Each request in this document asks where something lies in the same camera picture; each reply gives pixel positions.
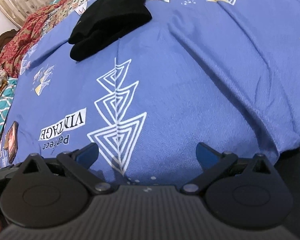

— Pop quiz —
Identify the black pant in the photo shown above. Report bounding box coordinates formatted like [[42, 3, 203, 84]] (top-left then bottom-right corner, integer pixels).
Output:
[[68, 0, 152, 61]]

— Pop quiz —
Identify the red floral patchwork quilt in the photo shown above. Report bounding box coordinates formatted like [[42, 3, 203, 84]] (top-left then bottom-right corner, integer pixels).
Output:
[[0, 0, 87, 141]]

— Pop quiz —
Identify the blue patterned bed sheet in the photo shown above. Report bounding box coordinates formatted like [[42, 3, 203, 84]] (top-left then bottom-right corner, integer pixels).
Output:
[[2, 0, 300, 185]]

